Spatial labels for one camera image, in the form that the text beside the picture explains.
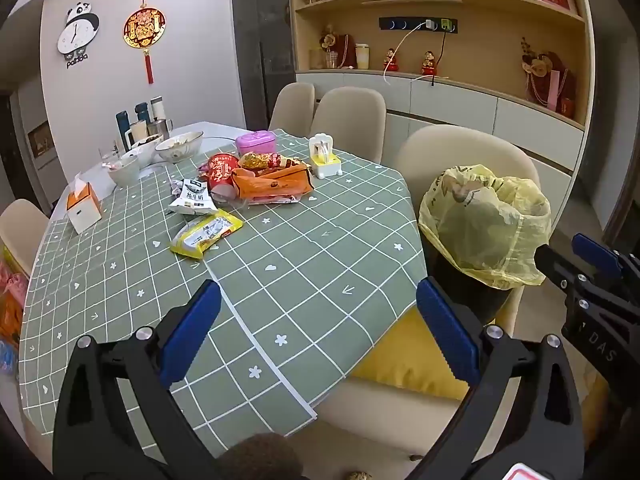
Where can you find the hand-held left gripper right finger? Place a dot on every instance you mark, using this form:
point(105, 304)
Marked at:
point(445, 327)

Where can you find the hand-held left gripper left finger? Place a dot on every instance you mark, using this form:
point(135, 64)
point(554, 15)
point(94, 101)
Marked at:
point(192, 330)

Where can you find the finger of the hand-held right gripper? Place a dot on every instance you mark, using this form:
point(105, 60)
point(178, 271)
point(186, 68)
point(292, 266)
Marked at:
point(595, 257)
point(555, 262)

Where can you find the black trash bin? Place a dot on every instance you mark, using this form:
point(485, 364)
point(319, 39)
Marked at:
point(465, 295)

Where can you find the yellow plastic trash bag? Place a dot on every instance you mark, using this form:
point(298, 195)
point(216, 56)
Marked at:
point(480, 230)

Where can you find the yellow snack packet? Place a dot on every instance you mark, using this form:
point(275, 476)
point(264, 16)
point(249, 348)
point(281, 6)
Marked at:
point(205, 235)

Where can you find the white and black snack packet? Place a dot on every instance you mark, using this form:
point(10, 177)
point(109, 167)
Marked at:
point(192, 197)

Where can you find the red instant noodle cup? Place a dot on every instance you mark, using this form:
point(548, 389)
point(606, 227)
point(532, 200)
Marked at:
point(222, 172)

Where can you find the orange snack packet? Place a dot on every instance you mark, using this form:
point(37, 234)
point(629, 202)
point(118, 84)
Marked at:
point(270, 185)

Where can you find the golden red snack packet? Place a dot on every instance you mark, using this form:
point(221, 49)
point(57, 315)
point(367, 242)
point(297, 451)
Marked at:
point(257, 161)

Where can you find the yellow seat cushion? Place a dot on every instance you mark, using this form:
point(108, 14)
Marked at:
point(400, 360)

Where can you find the beige dining chair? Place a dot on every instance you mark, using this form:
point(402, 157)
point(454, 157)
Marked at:
point(400, 410)
point(350, 120)
point(22, 230)
point(290, 107)

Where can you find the green checked tablecloth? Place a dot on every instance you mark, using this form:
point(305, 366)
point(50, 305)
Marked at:
point(300, 270)

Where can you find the small red gift box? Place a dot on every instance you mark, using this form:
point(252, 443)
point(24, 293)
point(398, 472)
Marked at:
point(566, 108)

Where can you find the orange and white tissue box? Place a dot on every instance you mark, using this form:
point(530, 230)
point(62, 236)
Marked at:
point(84, 207)

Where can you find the spotted fuzzy slipper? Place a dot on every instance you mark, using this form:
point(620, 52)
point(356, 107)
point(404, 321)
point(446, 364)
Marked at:
point(359, 475)

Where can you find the small white bowl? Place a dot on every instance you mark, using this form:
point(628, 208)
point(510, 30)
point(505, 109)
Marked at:
point(122, 172)

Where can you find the large patterned bowl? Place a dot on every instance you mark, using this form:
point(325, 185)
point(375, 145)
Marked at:
point(179, 149)

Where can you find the colourful printed bags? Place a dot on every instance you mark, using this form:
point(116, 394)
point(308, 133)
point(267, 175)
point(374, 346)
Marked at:
point(10, 310)

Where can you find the large dark red bouquet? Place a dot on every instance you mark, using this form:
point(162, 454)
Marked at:
point(547, 77)

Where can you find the bowl with dark food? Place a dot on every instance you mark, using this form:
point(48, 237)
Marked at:
point(147, 150)

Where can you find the clear drinking glass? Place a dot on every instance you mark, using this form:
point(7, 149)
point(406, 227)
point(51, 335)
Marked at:
point(107, 157)

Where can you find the pink tin box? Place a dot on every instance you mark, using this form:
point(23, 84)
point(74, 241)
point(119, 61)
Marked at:
point(255, 142)

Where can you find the steel mug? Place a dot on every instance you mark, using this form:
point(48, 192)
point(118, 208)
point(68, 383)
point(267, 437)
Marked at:
point(161, 130)

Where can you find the white jug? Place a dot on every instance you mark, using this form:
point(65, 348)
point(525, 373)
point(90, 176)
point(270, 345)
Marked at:
point(136, 135)

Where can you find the white and yellow toothpick dispenser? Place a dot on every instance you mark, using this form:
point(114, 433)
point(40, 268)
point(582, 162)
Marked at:
point(324, 160)

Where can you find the dark blue thermos bottle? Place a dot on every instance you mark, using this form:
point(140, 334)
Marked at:
point(123, 130)

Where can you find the white thermos bottle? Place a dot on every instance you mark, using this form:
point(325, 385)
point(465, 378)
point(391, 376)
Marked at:
point(157, 107)

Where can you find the small red doll figurine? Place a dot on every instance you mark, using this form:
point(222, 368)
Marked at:
point(428, 64)
point(392, 61)

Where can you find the small framed picture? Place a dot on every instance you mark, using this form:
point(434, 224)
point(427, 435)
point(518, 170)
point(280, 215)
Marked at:
point(41, 140)

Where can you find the white tumbler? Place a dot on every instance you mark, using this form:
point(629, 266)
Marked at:
point(362, 56)

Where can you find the black power strip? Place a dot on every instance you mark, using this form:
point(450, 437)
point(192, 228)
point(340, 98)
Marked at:
point(400, 24)

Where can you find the dark glass cabinet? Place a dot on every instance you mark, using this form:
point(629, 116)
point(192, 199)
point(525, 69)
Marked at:
point(260, 45)

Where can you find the glass cups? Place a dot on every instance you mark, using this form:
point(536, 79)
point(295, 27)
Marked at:
point(322, 59)

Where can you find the wooden wall shelf cabinet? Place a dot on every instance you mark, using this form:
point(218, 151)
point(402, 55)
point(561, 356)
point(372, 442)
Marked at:
point(500, 60)

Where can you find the red round wall ornament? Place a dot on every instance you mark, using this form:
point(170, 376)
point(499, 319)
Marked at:
point(144, 27)

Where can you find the panda wall clock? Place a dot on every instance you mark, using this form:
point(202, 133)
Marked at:
point(77, 32)

